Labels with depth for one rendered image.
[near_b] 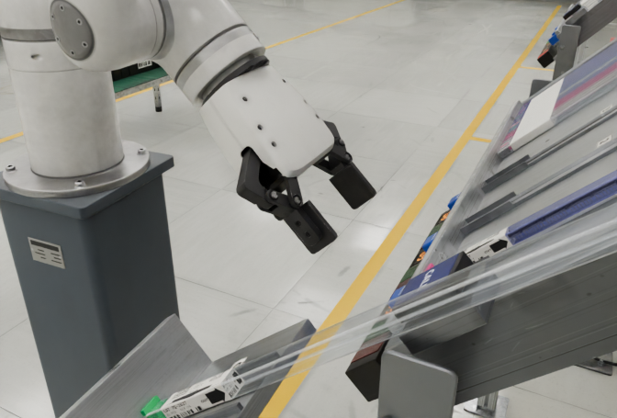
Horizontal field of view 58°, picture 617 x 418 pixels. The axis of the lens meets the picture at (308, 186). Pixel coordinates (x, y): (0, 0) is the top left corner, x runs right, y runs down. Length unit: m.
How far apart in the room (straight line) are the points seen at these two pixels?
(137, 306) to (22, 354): 0.84
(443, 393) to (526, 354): 0.06
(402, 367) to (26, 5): 0.57
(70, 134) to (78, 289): 0.21
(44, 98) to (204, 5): 0.31
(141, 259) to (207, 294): 0.90
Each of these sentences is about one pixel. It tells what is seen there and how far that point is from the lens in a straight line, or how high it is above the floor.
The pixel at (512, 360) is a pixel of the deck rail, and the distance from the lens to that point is 0.41.
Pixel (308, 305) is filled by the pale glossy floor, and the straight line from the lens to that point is 1.66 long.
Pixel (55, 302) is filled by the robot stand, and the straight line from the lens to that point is 0.88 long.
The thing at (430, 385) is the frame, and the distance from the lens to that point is 0.38.
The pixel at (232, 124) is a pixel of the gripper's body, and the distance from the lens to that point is 0.47.
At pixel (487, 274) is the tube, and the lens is 0.22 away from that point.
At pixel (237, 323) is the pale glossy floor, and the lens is 1.61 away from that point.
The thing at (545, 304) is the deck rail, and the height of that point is 0.80.
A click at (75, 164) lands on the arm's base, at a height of 0.73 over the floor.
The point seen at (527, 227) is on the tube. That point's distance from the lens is 0.46.
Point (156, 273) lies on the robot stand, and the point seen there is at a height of 0.53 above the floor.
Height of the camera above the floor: 1.01
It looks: 25 degrees down
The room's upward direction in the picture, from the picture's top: straight up
